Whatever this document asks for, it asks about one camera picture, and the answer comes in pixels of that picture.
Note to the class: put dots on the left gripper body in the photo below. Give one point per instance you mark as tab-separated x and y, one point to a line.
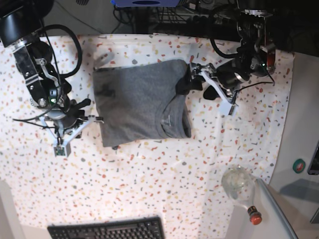
228	77

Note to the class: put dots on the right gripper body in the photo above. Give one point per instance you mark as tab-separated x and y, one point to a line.
67	120

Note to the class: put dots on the grey t-shirt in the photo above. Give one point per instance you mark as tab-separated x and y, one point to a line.
141	102

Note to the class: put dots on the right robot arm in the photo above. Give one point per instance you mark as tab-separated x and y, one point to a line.
21	27

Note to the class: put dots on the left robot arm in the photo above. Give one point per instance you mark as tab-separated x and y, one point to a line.
255	56

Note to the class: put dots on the clear bottle with orange cap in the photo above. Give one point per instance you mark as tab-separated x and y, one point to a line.
239	186

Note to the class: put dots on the green tape roll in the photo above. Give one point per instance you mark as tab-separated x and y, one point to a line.
299	166

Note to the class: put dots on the blue box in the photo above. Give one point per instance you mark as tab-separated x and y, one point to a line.
151	3

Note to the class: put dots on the smartphone at right edge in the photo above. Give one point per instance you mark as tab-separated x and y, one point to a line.
314	165

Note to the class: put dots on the black keyboard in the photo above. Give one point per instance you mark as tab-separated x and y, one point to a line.
145	228

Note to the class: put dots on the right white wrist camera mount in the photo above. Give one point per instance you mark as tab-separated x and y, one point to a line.
62	146

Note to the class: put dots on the grey metal rail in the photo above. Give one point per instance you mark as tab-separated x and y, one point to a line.
276	224

